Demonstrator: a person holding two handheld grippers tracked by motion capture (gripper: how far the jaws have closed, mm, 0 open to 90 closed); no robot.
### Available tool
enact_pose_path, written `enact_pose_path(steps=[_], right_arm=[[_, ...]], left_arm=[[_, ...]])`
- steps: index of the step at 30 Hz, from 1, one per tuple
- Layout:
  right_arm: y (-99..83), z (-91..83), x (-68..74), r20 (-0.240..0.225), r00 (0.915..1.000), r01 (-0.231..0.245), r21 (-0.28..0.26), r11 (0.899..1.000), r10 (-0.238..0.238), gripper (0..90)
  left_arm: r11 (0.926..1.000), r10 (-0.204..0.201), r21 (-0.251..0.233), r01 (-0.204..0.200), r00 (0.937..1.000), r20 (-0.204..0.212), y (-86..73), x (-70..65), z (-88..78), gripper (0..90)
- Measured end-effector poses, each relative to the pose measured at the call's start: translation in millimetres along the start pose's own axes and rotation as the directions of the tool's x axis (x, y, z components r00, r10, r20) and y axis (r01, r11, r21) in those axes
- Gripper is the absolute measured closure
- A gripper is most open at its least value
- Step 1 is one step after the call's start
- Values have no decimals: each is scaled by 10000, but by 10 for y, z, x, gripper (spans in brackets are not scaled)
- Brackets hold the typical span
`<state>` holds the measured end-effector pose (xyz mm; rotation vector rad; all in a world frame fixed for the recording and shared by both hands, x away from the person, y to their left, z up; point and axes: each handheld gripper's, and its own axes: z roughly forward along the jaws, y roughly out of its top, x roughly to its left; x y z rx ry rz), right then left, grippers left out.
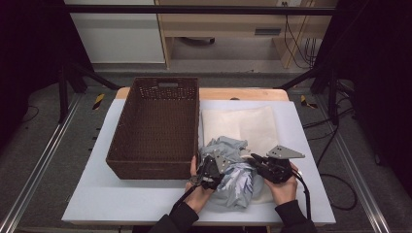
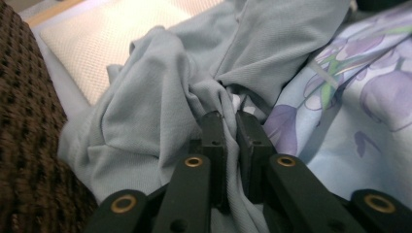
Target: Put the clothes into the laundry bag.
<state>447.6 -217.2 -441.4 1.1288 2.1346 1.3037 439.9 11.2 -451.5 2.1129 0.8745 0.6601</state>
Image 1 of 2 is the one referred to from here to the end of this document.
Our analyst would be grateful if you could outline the white cabinet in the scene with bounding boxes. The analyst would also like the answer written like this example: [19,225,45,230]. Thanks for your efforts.
[64,0,166,65]

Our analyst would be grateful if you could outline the wooden desk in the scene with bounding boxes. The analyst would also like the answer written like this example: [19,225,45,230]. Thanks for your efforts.
[154,0,338,70]

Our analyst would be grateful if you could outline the black looped floor cable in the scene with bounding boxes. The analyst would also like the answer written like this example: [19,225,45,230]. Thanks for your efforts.
[319,173,359,212]

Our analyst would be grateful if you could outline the hand-held gripper cable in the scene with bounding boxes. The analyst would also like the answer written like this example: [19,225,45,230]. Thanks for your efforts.
[170,176,203,212]
[292,168,313,221]

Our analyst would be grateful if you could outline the black metal stand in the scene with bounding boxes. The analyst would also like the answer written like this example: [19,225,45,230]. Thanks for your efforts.
[274,63,342,126]
[57,61,123,124]

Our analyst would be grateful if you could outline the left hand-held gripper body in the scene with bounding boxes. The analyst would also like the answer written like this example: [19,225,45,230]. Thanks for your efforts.
[194,152,233,191]

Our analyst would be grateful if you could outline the wooden table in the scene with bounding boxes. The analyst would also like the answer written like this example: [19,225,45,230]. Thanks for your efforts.
[115,86,291,102]

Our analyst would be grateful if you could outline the person's left hand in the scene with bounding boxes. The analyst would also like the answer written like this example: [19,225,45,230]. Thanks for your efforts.
[184,155,217,215]

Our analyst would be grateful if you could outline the cream cloth mat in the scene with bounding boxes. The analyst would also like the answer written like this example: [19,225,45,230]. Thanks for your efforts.
[200,105,282,206]

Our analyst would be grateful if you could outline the right hand-held gripper cable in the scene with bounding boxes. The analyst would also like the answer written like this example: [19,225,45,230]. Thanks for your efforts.
[292,168,313,221]

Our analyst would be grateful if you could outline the black floor cables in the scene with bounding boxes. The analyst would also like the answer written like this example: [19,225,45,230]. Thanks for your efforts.
[302,81,357,169]

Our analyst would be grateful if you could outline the yellow black tape strip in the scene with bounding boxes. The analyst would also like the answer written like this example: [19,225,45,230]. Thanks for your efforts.
[92,92,106,111]
[299,94,319,110]

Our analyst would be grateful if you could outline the person's right hand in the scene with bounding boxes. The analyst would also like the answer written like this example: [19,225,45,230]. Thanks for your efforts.
[263,162,299,207]

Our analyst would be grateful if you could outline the thin black floor cable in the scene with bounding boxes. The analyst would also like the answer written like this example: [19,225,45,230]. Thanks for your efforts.
[16,104,41,126]

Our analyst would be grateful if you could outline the grey garment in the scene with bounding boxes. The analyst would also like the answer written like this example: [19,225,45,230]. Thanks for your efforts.
[197,135,270,214]

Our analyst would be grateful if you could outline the aluminium floor rail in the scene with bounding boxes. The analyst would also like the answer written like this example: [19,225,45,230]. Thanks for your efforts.
[0,92,84,233]
[314,94,393,233]

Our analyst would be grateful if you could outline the left hand-held gripper cable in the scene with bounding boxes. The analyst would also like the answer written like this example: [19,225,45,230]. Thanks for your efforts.
[170,176,203,212]

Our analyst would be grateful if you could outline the black curtain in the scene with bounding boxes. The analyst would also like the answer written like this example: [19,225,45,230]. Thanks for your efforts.
[314,0,412,189]
[0,0,95,145]

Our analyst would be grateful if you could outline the black cables at desk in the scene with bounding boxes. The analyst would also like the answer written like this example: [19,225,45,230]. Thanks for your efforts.
[283,1,318,70]

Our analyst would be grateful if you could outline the white table mat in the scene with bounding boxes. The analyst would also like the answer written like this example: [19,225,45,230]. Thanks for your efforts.
[61,98,337,226]

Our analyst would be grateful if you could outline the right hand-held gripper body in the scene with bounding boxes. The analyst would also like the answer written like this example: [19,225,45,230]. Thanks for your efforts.
[257,145,306,184]

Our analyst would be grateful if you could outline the brown woven basket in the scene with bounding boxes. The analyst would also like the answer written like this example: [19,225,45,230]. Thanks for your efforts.
[105,76,201,181]

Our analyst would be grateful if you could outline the black horizontal bar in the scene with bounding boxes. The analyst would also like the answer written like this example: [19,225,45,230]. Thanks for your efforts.
[63,4,337,17]

